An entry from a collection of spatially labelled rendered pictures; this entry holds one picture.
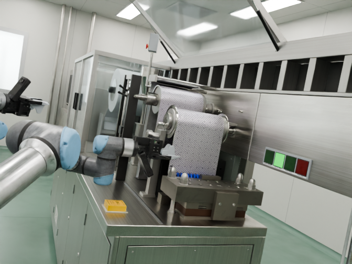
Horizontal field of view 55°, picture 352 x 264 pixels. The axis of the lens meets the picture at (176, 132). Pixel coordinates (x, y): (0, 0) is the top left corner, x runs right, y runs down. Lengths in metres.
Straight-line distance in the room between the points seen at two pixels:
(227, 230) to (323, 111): 0.56
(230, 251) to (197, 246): 0.15
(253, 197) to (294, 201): 3.23
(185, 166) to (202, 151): 0.10
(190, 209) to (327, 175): 0.51
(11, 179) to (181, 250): 0.69
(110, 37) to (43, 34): 1.23
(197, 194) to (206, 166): 0.25
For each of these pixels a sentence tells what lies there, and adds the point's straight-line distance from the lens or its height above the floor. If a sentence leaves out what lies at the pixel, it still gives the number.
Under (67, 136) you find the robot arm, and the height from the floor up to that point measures 1.19.
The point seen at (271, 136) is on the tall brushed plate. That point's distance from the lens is 1.42.
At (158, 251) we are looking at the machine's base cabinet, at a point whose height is 0.81.
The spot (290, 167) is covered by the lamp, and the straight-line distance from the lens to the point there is 1.31.
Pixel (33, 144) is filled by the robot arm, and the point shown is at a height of 1.16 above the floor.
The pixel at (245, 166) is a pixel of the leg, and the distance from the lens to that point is 1.81.
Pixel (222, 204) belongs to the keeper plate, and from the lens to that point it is 1.36.
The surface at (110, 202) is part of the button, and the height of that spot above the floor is 0.92.
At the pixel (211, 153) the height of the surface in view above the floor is 1.14.
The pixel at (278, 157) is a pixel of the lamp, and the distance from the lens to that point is 1.36.
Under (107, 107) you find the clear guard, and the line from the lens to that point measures 2.40.
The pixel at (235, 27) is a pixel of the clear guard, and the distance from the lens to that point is 1.69.
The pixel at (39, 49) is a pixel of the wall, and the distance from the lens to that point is 6.90.
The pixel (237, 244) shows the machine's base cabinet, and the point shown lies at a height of 0.83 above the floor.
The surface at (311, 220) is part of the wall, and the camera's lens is 4.48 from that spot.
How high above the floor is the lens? 1.32
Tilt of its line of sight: 4 degrees down
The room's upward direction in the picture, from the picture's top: 10 degrees clockwise
